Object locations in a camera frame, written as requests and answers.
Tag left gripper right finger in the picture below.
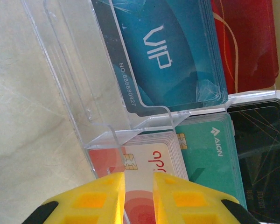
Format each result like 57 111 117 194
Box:
152 172 262 224

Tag salmon and white card stack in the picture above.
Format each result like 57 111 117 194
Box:
88 131 190 224

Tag green AION card stack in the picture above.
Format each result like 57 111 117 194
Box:
174 112 248 211

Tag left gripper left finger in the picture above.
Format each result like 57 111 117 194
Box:
21 172 126 224

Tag black card stack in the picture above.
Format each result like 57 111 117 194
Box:
225 98 280 223

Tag clear acrylic card stand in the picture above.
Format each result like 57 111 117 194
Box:
20 0 279 185

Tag blue VIP card stack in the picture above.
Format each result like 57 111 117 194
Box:
92 0 230 118

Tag red card stack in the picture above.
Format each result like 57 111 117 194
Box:
210 0 280 93

